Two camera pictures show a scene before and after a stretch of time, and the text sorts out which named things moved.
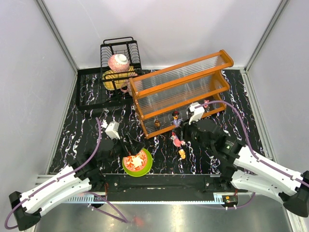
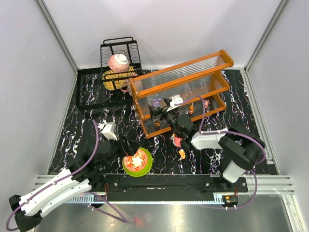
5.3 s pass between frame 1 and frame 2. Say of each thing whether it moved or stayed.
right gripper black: moved
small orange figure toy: stayed
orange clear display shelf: stayed
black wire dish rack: stayed
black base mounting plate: stayed
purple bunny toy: moved
